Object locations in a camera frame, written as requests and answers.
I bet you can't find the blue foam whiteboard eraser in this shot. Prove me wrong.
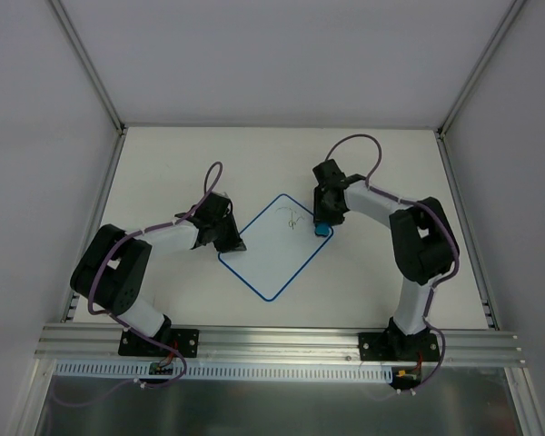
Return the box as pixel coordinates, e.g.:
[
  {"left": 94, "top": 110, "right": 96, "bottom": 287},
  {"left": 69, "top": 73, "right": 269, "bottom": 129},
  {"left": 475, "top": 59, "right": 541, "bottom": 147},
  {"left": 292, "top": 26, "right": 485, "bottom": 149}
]
[{"left": 314, "top": 223, "right": 331, "bottom": 237}]

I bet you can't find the blue-framed small whiteboard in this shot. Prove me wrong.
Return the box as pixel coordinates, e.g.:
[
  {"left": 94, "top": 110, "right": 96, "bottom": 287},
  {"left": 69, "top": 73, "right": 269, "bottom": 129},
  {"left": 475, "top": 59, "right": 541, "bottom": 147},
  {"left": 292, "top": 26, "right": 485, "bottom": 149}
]
[{"left": 218, "top": 193, "right": 333, "bottom": 302}]

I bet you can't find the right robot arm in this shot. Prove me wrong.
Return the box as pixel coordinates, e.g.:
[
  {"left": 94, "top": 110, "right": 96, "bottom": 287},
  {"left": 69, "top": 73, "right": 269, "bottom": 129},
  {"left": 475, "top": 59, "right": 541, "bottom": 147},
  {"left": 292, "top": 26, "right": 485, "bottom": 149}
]
[{"left": 312, "top": 159, "right": 460, "bottom": 362}]

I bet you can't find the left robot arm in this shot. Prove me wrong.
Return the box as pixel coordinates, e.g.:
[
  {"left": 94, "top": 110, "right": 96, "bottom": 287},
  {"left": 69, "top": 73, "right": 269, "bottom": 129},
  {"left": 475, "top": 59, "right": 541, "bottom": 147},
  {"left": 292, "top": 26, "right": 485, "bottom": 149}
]
[{"left": 70, "top": 193, "right": 246, "bottom": 357}]

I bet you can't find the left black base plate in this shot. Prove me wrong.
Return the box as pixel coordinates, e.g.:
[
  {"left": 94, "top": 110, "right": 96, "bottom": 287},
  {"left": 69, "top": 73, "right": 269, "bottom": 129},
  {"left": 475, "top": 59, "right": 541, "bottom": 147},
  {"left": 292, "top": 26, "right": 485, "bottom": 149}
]
[{"left": 118, "top": 327, "right": 200, "bottom": 358}]

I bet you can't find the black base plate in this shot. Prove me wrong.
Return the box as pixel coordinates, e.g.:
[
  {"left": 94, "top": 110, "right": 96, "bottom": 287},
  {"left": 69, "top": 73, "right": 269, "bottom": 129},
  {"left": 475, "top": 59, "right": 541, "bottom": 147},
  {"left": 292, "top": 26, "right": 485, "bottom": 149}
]
[
  {"left": 358, "top": 331, "right": 440, "bottom": 362},
  {"left": 118, "top": 327, "right": 200, "bottom": 358}
]

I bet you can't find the right aluminium frame post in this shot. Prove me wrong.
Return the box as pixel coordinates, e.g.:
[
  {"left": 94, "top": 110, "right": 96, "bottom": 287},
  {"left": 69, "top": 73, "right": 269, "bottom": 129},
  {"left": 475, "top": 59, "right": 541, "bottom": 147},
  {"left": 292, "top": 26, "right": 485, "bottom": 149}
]
[{"left": 437, "top": 1, "right": 530, "bottom": 330}]

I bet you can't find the aluminium frame post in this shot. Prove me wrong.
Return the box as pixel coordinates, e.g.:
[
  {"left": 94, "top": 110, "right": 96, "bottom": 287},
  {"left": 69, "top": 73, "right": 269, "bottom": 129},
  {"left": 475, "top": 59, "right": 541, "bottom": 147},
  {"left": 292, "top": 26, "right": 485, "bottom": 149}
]
[
  {"left": 437, "top": 1, "right": 530, "bottom": 330},
  {"left": 47, "top": 0, "right": 128, "bottom": 323}
]

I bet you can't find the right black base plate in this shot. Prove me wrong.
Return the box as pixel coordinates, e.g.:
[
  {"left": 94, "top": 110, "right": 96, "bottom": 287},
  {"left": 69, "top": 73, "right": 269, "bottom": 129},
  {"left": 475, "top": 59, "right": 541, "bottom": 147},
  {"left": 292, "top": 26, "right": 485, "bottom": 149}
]
[{"left": 358, "top": 331, "right": 440, "bottom": 362}]

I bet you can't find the white slotted cable duct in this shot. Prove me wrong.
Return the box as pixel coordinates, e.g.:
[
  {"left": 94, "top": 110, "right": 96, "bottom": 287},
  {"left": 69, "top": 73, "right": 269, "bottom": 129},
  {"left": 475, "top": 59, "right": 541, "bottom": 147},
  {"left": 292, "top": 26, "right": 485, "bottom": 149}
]
[{"left": 54, "top": 360, "right": 393, "bottom": 384}]

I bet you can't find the aluminium mounting rail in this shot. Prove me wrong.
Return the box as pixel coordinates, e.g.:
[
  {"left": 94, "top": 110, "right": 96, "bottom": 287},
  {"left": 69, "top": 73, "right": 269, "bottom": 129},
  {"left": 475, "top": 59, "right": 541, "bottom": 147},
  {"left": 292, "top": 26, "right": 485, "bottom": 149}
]
[{"left": 35, "top": 322, "right": 527, "bottom": 368}]

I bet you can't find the left aluminium frame post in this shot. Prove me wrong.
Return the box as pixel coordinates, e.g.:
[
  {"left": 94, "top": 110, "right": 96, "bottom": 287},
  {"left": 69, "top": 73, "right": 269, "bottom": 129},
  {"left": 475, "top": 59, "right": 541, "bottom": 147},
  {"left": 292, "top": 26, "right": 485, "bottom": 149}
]
[{"left": 47, "top": 0, "right": 128, "bottom": 323}]

